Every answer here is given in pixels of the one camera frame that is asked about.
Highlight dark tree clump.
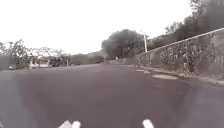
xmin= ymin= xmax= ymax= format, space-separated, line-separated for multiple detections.
xmin=100 ymin=28 xmax=148 ymax=61

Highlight grey asphalt road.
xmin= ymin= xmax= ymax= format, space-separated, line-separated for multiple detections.
xmin=0 ymin=63 xmax=224 ymax=128

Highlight pole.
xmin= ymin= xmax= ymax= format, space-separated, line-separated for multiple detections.
xmin=140 ymin=30 xmax=148 ymax=54

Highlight dirt verge strip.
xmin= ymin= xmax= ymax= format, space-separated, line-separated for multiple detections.
xmin=128 ymin=63 xmax=224 ymax=86

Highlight white painted road arrow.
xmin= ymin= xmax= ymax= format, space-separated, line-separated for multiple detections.
xmin=57 ymin=119 xmax=73 ymax=128

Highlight trees beside road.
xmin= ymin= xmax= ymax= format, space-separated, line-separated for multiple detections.
xmin=0 ymin=39 xmax=104 ymax=71

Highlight stone wall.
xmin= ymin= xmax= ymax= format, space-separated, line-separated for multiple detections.
xmin=109 ymin=27 xmax=224 ymax=79

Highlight trees above wall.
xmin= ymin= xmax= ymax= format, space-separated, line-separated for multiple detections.
xmin=148 ymin=0 xmax=224 ymax=49

